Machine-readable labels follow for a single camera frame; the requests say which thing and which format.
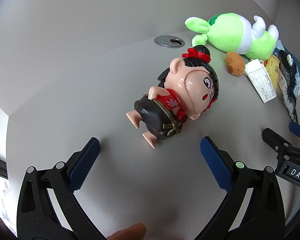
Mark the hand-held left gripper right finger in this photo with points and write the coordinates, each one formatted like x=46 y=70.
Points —
x=216 y=165

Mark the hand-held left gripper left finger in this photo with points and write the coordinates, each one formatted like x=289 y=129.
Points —
x=83 y=165

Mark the plastic cartoon doll figurine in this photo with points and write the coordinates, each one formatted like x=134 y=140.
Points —
x=187 y=85

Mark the person's left hand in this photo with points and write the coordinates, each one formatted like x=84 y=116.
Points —
x=130 y=233

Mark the black and white plush toy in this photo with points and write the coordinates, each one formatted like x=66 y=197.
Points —
x=291 y=80

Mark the white paper box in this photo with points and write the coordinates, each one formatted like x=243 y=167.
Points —
x=261 y=80

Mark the yellow packet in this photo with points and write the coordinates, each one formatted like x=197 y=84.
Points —
x=273 y=66

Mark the small brown capybara toy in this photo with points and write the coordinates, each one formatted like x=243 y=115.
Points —
x=235 y=63

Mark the window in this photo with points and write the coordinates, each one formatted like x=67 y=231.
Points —
x=2 y=205

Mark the green and white plush toy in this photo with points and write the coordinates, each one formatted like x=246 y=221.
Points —
x=225 y=33

